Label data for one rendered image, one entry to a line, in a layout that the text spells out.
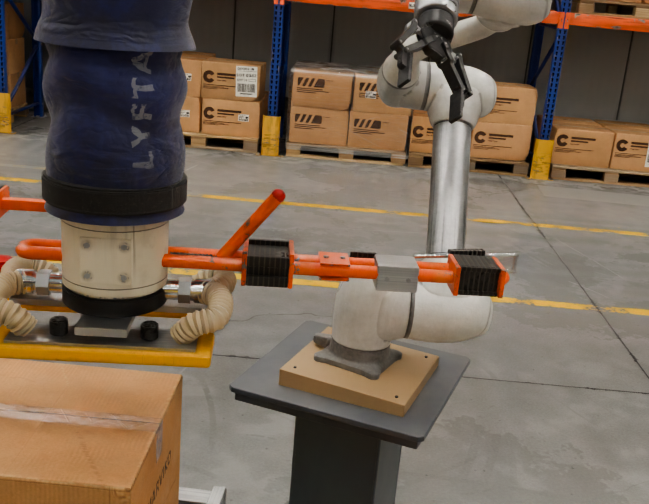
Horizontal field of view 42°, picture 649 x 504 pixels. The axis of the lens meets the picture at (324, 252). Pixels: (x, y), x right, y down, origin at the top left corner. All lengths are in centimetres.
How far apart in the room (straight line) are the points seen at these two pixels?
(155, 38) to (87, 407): 70
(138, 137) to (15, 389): 61
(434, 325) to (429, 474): 124
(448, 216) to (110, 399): 101
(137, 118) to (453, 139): 117
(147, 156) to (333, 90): 717
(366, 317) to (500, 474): 141
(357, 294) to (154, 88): 97
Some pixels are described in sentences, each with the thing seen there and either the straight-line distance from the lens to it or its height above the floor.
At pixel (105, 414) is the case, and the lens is 159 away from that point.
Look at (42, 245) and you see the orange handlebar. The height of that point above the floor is 127.
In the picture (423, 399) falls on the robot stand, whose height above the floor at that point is 75.
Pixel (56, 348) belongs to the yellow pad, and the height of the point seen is 115.
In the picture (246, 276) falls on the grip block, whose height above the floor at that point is 125.
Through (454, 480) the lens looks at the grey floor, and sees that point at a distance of 327.
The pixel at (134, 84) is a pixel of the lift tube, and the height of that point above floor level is 155.
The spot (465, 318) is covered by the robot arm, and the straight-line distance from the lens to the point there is 213.
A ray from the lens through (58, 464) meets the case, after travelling 145.
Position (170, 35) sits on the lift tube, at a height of 162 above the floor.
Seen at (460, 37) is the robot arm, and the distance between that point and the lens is 203.
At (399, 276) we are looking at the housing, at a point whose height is 126.
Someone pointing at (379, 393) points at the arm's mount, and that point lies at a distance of 206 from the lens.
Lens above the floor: 172
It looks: 18 degrees down
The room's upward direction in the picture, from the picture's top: 5 degrees clockwise
